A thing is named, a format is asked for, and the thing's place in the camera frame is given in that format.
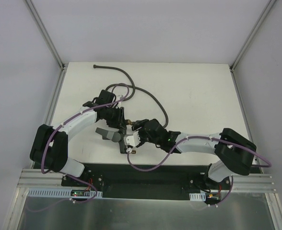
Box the dark grey faucet valve fitting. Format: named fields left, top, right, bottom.
left=95, top=121, right=136, bottom=154

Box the black flexible hose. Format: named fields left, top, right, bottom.
left=93, top=63, right=170, bottom=127

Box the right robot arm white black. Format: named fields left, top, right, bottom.
left=131, top=119, right=257, bottom=189

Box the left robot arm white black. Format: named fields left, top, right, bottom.
left=30, top=90, right=127, bottom=186

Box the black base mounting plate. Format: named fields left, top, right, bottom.
left=61, top=163, right=231, bottom=200

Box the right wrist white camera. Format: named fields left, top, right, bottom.
left=124, top=131, right=141, bottom=147

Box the left aluminium frame post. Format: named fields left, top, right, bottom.
left=23, top=0, right=65, bottom=70

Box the aluminium frame post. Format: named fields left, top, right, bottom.
left=230, top=0, right=278, bottom=72
left=23, top=0, right=65, bottom=70

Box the right white cable duct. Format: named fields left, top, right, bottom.
left=189, top=193, right=206, bottom=202

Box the white cable duct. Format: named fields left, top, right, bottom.
left=189, top=193, right=206, bottom=202
left=28, top=188, right=103, bottom=199

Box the front aluminium rail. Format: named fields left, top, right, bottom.
left=17, top=169, right=277, bottom=194

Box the left white cable duct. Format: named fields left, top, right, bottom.
left=28, top=188, right=103, bottom=199

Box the right aluminium frame post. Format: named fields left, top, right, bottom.
left=230, top=0, right=278, bottom=72

